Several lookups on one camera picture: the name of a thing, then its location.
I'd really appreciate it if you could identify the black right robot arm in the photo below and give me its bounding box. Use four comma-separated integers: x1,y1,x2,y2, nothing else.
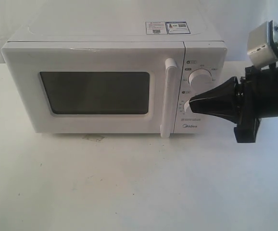
187,20,278,143

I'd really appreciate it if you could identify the white appliance control knob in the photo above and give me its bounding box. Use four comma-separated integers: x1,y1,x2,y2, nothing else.
188,69,212,88
183,100,192,114

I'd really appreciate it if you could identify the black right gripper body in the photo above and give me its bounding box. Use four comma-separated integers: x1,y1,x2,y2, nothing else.
233,65,278,143

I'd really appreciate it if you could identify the white microwave door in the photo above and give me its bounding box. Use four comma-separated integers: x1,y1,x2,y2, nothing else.
2,42,185,138

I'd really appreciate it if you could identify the white Midea microwave body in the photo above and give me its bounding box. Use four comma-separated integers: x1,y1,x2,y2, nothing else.
6,0,227,134

